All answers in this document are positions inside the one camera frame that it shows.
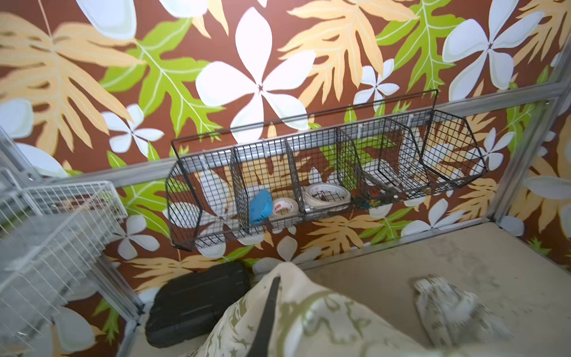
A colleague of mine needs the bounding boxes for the blue object in basket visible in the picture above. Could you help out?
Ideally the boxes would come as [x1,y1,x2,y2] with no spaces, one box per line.
[248,189,273,226]

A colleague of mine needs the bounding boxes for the white green printed jacket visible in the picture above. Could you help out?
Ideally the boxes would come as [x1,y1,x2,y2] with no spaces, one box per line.
[194,263,512,356]

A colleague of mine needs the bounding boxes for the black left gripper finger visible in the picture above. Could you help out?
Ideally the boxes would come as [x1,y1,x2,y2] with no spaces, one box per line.
[247,276,281,357]

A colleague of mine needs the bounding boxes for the larger tape roll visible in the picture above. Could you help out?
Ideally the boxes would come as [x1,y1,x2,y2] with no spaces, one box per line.
[304,183,351,209]

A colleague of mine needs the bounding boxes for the white wire basket left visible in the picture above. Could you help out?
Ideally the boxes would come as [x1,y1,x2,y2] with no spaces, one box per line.
[1,181,126,356]

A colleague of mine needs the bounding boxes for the black wire shelf basket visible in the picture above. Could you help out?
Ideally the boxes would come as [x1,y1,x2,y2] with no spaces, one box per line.
[165,90,488,251]

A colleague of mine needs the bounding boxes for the black plastic case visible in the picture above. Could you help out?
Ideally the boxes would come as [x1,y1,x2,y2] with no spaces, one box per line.
[145,261,251,348]

